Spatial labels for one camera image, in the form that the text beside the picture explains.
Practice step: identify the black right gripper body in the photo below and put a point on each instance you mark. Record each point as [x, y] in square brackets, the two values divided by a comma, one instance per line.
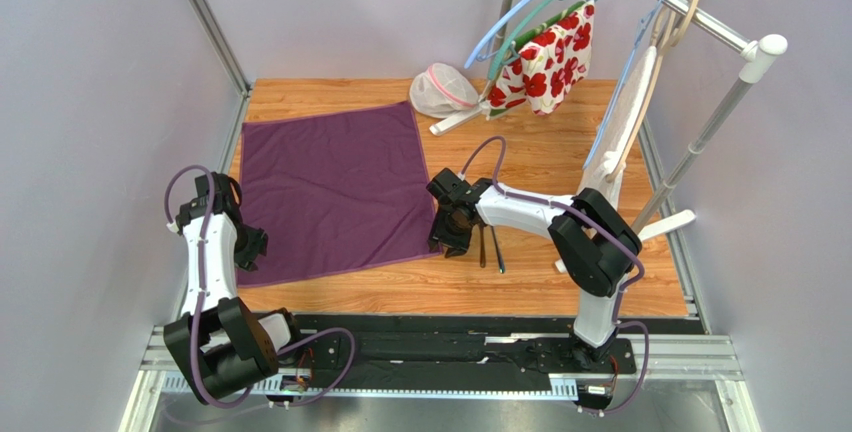
[451, 235]

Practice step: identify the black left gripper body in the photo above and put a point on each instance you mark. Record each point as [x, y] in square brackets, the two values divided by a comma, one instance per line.
[248, 243]

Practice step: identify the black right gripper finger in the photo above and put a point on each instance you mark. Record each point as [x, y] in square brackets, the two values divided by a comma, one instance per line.
[456, 247]
[436, 242]

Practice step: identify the purple cloth napkin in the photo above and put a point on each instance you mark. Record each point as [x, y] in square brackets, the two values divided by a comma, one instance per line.
[335, 193]

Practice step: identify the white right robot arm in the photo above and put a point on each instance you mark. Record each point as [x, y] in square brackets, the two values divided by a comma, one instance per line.
[596, 246]

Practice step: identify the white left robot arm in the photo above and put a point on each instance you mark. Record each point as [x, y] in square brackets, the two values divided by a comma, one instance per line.
[219, 345]

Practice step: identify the white mesh laundry bag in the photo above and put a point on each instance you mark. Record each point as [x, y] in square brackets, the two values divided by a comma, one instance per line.
[441, 90]

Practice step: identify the white towel on hanger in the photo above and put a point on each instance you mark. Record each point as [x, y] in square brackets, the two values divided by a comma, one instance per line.
[615, 138]

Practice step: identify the red poppy floral cloth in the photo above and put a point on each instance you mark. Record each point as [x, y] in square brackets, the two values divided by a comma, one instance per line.
[544, 66]

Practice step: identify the blue thin wire hanger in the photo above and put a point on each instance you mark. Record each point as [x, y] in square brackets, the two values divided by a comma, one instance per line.
[604, 125]

